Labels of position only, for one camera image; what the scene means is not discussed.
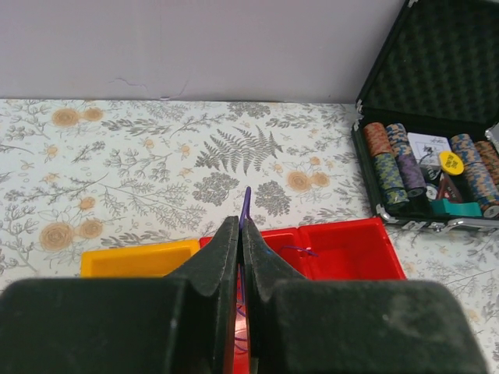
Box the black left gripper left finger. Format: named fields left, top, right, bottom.
left=1, top=217, right=239, bottom=373

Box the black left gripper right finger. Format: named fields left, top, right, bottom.
left=241, top=221, right=488, bottom=373

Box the purple thin cable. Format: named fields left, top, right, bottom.
left=282, top=244, right=319, bottom=258
left=233, top=185, right=253, bottom=355

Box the yellow plastic bin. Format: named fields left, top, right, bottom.
left=80, top=239, right=200, bottom=277

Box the red plastic bin middle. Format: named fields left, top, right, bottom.
left=198, top=229, right=309, bottom=374

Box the red plastic bin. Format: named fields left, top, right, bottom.
left=299, top=218, right=405, bottom=281
left=198, top=229, right=309, bottom=374

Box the red plastic bin right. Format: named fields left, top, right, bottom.
left=299, top=218, right=405, bottom=281

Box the poker chip stack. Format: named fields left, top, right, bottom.
left=474, top=141, right=499, bottom=187
left=363, top=122, right=409, bottom=210
left=386, top=123, right=426, bottom=198
left=450, top=133, right=498, bottom=219

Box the floral patterned table mat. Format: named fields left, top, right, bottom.
left=1, top=100, right=498, bottom=373

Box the teal rectangular tag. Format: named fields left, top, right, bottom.
left=430, top=199, right=483, bottom=217

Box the playing card deck box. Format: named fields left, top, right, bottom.
left=407, top=132, right=451, bottom=166

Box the yellow round dealer button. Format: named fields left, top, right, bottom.
left=438, top=150, right=464, bottom=175

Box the black poker chip case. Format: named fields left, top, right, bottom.
left=352, top=1, right=498, bottom=232

